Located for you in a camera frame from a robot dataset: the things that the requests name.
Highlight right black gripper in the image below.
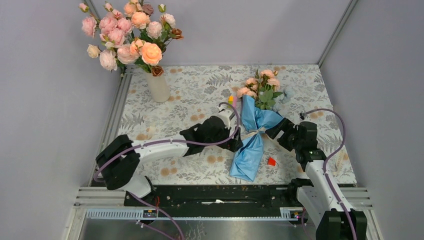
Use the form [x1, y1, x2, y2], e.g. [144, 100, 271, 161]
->
[264, 117, 302, 152]

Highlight cream printed ribbon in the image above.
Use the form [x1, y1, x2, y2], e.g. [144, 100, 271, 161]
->
[145, 125, 345, 173]

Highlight flower bouquet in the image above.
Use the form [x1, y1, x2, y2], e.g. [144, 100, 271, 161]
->
[229, 69, 293, 182]

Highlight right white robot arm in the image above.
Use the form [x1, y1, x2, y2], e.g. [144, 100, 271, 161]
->
[265, 118, 368, 240]

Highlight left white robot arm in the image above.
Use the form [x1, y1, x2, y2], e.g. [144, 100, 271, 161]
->
[95, 116, 243, 206]

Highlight white ceramic vase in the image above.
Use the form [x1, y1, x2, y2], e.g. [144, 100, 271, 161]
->
[144, 72, 171, 103]

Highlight red block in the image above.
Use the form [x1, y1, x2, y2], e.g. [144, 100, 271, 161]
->
[267, 157, 277, 167]

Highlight stacked coloured toy blocks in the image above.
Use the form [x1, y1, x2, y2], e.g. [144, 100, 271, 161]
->
[227, 95, 238, 108]

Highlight pink and peach rose bunch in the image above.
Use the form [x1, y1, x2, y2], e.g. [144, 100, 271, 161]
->
[78, 0, 184, 77]

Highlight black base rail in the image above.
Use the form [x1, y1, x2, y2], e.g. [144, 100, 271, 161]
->
[143, 184, 304, 219]

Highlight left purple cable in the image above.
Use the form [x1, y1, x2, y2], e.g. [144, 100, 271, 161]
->
[93, 101, 241, 240]

